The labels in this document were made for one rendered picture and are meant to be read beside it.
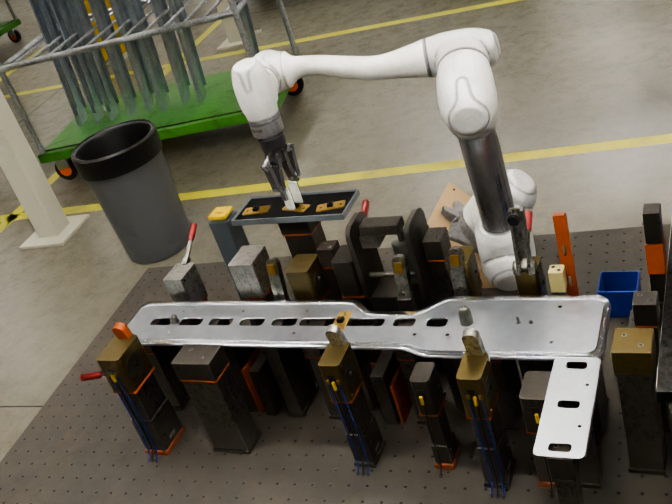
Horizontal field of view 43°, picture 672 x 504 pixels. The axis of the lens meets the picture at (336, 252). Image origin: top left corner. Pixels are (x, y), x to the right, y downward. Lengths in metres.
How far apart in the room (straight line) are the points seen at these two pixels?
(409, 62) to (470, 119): 0.27
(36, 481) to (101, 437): 0.22
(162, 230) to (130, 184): 0.35
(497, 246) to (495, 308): 0.35
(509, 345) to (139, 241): 3.33
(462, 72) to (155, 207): 3.11
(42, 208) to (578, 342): 4.44
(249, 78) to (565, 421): 1.17
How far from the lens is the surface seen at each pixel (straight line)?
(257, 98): 2.31
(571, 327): 2.04
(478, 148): 2.20
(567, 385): 1.90
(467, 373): 1.90
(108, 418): 2.82
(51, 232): 5.99
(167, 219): 5.01
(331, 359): 2.05
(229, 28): 8.67
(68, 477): 2.69
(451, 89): 2.07
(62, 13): 6.73
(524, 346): 2.01
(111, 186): 4.88
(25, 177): 5.83
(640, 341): 1.89
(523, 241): 2.12
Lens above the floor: 2.27
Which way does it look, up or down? 30 degrees down
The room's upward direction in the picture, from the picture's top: 19 degrees counter-clockwise
